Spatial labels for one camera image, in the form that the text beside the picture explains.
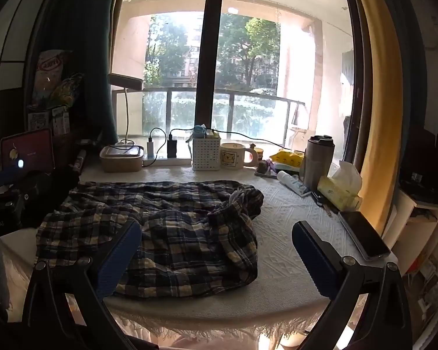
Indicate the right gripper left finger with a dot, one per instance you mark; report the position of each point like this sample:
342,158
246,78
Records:
64,303

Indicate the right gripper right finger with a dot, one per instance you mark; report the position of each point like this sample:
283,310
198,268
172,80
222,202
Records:
385,322

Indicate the blue plaid pants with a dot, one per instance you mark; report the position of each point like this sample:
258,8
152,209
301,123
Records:
197,239

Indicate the black smartphone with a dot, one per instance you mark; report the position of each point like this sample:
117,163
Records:
365,237

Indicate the white textured table cloth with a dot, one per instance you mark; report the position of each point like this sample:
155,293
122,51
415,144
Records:
281,301

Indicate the yellow tissue pack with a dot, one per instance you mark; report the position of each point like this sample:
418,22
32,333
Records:
342,188

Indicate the beige lidded food container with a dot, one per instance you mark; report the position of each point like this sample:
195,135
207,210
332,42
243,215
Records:
122,158

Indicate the red screen tablet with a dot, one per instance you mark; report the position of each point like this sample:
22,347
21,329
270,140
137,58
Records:
29,151

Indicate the white lotion tube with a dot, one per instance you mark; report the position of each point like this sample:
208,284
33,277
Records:
293,184

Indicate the white usb charger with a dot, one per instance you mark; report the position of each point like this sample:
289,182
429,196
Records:
150,149

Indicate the steel travel tumbler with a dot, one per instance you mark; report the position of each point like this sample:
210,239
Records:
317,161

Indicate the yellow curtain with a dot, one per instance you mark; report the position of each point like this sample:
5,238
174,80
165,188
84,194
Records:
381,161

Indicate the black power adapter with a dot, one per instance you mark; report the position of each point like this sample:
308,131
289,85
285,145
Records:
171,147

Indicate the white perforated storage basket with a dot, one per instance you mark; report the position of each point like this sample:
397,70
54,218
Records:
206,151

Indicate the small yellow jar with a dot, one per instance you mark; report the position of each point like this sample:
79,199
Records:
259,152

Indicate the cream cartoon mug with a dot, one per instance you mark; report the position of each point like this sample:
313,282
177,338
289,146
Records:
235,156

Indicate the white desk lamp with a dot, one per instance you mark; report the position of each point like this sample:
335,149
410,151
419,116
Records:
127,83

